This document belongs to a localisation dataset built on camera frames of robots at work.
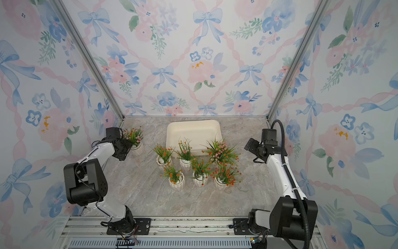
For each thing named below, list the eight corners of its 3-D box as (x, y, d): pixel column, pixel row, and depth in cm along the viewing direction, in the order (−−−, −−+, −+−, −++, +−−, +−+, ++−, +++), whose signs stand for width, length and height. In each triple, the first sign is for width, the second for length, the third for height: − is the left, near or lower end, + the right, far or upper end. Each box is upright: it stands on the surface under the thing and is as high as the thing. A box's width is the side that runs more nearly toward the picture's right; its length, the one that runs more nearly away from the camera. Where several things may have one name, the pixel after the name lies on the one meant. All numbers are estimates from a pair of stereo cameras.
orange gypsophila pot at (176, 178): (164, 187, 87) (159, 177, 76) (170, 175, 92) (165, 163, 81) (182, 192, 86) (179, 182, 74) (186, 179, 90) (184, 168, 79)
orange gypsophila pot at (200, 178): (190, 187, 88) (189, 177, 77) (191, 169, 94) (190, 158, 84) (207, 187, 88) (208, 177, 77) (207, 169, 94) (207, 159, 84)
